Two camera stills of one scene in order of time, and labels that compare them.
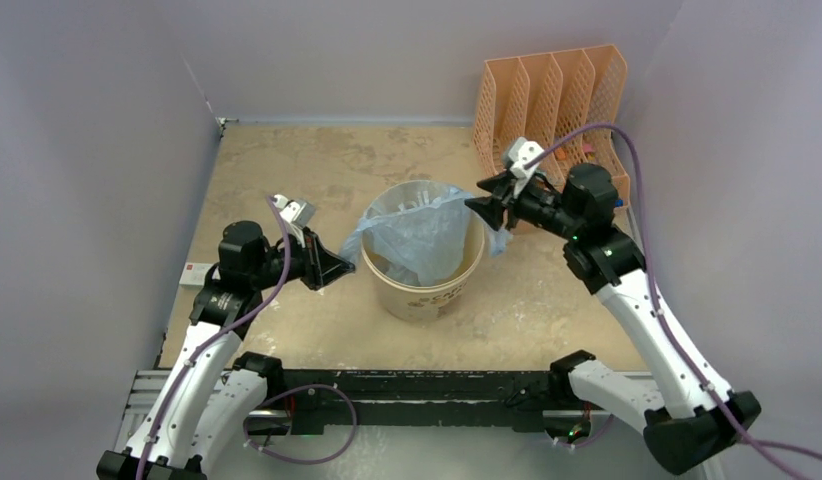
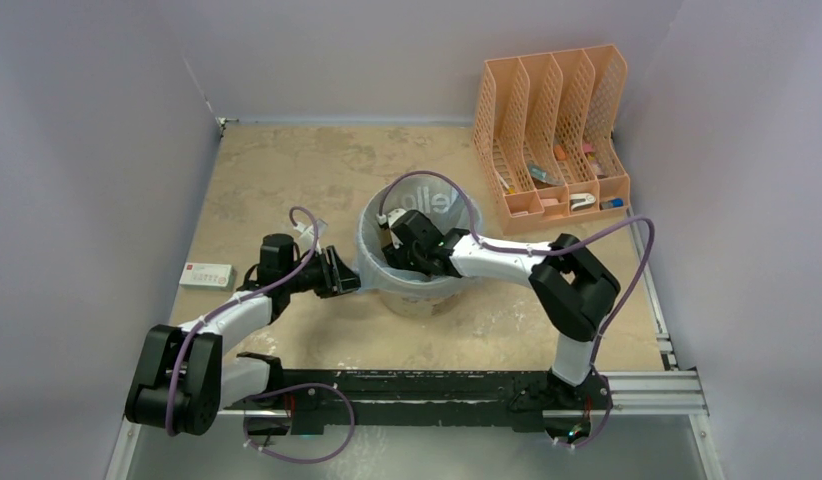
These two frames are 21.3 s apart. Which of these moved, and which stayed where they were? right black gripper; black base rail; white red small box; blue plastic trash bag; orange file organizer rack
Moved: blue plastic trash bag; right black gripper
Stayed: orange file organizer rack; white red small box; black base rail
